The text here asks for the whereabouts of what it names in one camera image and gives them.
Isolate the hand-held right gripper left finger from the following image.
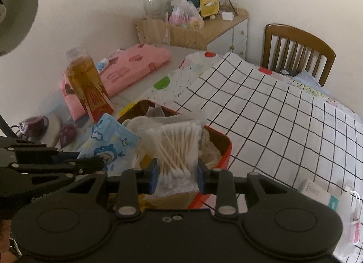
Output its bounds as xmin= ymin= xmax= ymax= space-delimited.
xmin=61 ymin=157 xmax=158 ymax=219

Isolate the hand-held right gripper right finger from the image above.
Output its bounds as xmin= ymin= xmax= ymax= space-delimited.
xmin=197 ymin=157 xmax=296 ymax=219

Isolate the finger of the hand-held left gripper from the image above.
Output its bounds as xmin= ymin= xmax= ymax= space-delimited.
xmin=0 ymin=157 xmax=105 ymax=198
xmin=0 ymin=136 xmax=82 ymax=165

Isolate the cotton swab pack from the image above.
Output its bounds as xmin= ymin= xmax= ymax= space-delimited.
xmin=146 ymin=119 xmax=203 ymax=198

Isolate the red tin box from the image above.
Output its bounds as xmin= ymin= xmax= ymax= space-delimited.
xmin=116 ymin=99 xmax=233 ymax=211

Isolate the maroon cloth pouch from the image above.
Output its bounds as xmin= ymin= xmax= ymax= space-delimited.
xmin=59 ymin=124 xmax=77 ymax=147
xmin=18 ymin=115 xmax=49 ymax=139

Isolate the translucent plastic bag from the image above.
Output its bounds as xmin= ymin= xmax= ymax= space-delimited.
xmin=146 ymin=104 xmax=209 ymax=130

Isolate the yellow liquid bottle red label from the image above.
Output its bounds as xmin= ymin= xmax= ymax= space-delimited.
xmin=65 ymin=46 xmax=114 ymax=123

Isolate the white black checked tablecloth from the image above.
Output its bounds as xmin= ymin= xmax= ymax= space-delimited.
xmin=173 ymin=52 xmax=363 ymax=263

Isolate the white sheet with coloured dots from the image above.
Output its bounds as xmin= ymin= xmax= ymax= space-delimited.
xmin=76 ymin=51 xmax=363 ymax=127

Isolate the small blue white tube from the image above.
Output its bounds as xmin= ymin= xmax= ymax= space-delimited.
xmin=96 ymin=57 xmax=110 ymax=72

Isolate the pink printed cloth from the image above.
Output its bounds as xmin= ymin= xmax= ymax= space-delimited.
xmin=59 ymin=43 xmax=172 ymax=120

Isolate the white teal tissue pack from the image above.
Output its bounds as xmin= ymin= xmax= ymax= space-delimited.
xmin=298 ymin=178 xmax=339 ymax=212

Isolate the blue seat cushion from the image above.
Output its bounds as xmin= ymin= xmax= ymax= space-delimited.
xmin=292 ymin=70 xmax=331 ymax=94

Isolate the small wooden side cabinet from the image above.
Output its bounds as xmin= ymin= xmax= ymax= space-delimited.
xmin=204 ymin=7 xmax=249 ymax=60

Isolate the clear plastic pouch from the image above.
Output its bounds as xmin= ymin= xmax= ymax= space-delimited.
xmin=336 ymin=191 xmax=363 ymax=258

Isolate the plastic bag of pink things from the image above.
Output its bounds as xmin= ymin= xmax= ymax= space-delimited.
xmin=167 ymin=0 xmax=205 ymax=29

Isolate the small pink white item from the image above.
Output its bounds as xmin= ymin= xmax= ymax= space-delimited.
xmin=350 ymin=219 xmax=363 ymax=248

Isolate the yellow tissue box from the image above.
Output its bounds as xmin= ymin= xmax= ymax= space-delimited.
xmin=199 ymin=0 xmax=220 ymax=21

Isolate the brown wooden chair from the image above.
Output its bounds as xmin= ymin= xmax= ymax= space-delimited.
xmin=261 ymin=24 xmax=336 ymax=87

